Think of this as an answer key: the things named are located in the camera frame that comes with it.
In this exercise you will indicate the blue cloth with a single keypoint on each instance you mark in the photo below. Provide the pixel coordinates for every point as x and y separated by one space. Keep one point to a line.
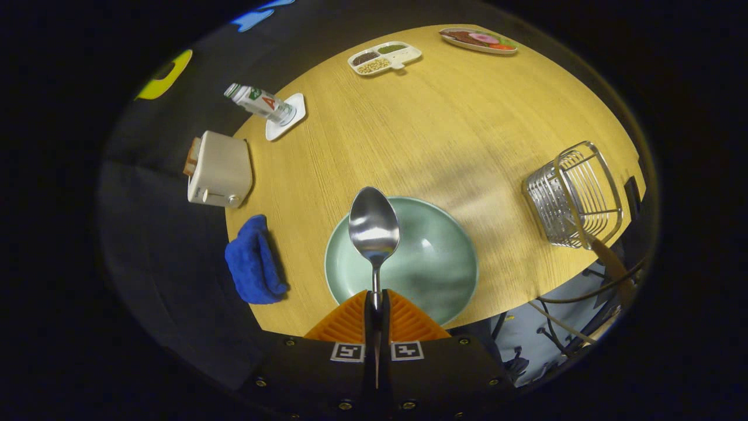
251 263

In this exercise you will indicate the cream toaster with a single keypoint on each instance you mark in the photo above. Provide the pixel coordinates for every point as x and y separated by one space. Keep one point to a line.
222 169

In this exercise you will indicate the white divided bean tray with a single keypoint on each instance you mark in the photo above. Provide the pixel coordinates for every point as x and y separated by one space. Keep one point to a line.
403 57

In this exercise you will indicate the plate of toy food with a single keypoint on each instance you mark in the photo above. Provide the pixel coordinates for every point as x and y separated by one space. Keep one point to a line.
476 40

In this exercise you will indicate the small white drink bottle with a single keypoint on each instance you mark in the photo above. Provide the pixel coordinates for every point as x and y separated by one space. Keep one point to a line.
257 100

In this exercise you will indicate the white square coaster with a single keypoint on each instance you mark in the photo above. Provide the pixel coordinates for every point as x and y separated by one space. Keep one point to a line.
283 130

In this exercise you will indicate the brown toast slices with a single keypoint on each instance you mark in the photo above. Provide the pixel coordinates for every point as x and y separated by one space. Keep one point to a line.
191 158

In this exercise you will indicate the light green plate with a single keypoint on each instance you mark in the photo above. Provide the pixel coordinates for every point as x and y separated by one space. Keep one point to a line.
432 263

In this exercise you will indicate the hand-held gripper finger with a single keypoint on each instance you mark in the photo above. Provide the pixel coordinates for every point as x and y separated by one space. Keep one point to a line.
384 330
369 330

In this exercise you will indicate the black table clamp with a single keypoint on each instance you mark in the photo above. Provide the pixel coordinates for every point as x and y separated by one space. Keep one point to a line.
632 196

